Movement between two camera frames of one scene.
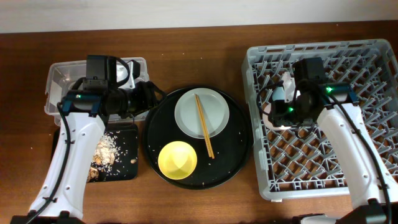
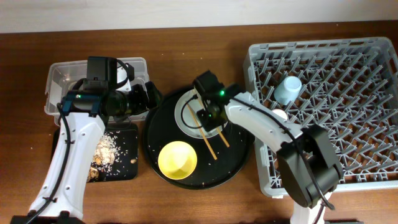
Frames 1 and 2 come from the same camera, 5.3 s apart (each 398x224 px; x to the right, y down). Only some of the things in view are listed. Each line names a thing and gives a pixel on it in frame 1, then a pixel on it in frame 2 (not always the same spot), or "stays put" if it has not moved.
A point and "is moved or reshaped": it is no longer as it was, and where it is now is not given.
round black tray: x=232 y=148 stays put
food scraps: x=106 y=154 stays put
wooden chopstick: x=208 y=141 → x=221 y=134
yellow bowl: x=177 y=160 stays put
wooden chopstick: x=206 y=129 is moved or reshaped
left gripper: x=143 y=98 stays put
